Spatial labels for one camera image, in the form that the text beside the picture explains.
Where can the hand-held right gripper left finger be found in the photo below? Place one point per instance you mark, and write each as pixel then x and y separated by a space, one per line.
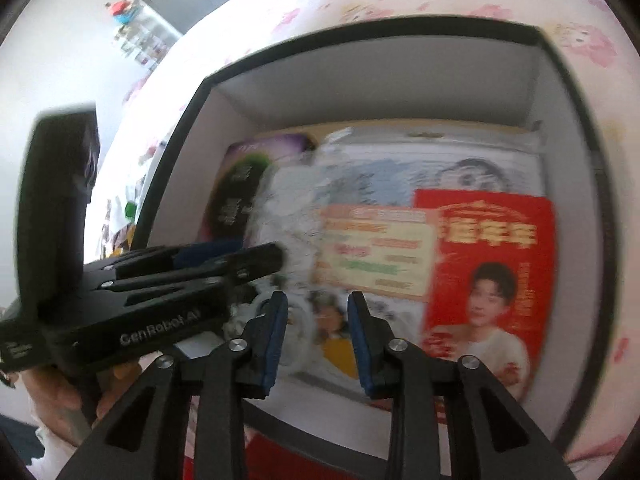
pixel 272 342

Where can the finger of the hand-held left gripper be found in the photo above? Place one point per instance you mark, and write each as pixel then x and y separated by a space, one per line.
pixel 210 252
pixel 250 260

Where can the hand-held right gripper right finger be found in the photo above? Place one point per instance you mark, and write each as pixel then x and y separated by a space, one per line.
pixel 362 347

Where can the photo card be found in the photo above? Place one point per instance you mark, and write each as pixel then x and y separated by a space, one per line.
pixel 335 350

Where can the clear plastic bag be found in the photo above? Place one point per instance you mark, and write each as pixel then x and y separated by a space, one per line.
pixel 290 200

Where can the dark purple box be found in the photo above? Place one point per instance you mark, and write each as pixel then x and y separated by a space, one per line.
pixel 240 180

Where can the cartoon pegboard kit pack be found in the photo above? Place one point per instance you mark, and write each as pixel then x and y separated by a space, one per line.
pixel 400 175

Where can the red printed card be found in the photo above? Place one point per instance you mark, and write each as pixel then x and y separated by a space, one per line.
pixel 500 240

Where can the black storage box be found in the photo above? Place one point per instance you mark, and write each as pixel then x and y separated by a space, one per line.
pixel 375 85

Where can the person's left hand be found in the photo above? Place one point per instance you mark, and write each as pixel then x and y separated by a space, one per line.
pixel 55 400

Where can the cream printed card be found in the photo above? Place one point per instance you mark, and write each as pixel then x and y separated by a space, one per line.
pixel 380 250

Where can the white shelf rack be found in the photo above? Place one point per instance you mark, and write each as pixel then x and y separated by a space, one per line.
pixel 145 40

